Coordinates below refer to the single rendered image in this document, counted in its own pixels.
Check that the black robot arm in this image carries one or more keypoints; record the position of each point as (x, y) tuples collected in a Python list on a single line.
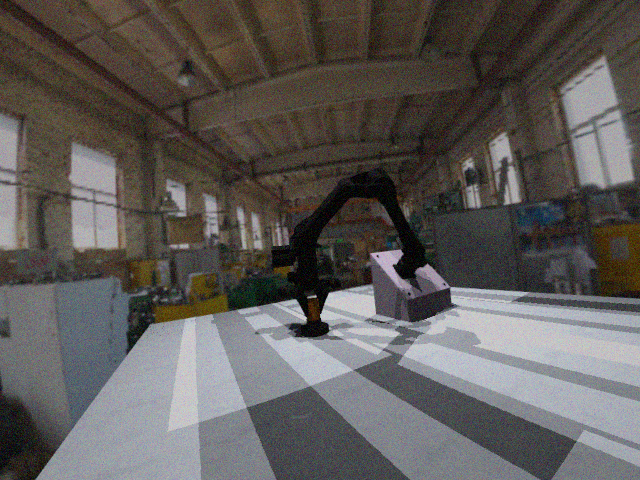
[(369, 184)]

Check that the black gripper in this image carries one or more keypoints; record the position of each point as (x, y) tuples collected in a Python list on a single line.
[(309, 280)]

